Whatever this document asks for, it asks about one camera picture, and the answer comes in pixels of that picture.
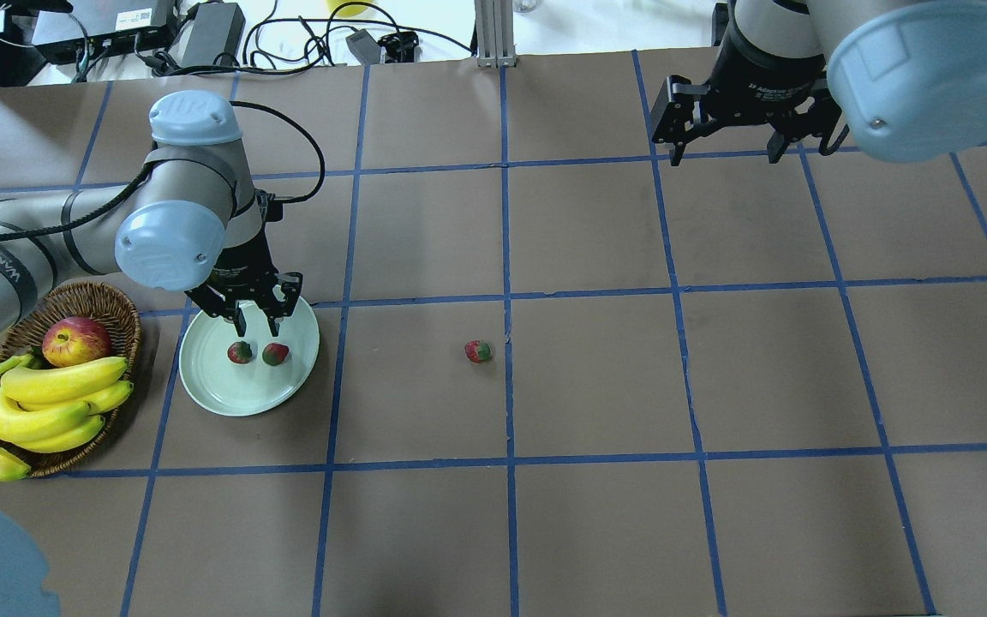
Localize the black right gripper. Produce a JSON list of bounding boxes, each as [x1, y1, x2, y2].
[[651, 25, 850, 167]]

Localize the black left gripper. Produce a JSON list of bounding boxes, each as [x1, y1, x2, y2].
[[194, 224, 304, 338]]

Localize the red strawberry moved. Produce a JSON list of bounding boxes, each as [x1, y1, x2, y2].
[[260, 341, 290, 367], [226, 340, 254, 366], [464, 339, 494, 364]]

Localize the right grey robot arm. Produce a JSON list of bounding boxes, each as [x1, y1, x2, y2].
[[648, 1, 987, 165]]

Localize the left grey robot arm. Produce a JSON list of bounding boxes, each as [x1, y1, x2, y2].
[[0, 90, 304, 336]]

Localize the light green plate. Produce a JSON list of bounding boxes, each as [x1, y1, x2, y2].
[[177, 298, 320, 417]]

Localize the red apple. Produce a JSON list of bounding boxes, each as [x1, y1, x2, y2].
[[40, 316, 112, 368]]

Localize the brown wicker basket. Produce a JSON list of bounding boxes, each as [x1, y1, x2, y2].
[[0, 281, 142, 478]]

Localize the yellow banana bunch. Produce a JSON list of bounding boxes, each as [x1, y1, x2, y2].
[[0, 355, 134, 482]]

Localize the black power adapter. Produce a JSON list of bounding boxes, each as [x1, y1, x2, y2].
[[179, 3, 246, 68]]

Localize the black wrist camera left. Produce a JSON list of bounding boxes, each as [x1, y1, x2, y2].
[[255, 190, 284, 225]]

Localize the aluminium profile post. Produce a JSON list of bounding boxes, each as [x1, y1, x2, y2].
[[474, 0, 518, 68]]

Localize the black cables on desk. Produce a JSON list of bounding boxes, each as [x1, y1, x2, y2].
[[236, 0, 473, 76]]

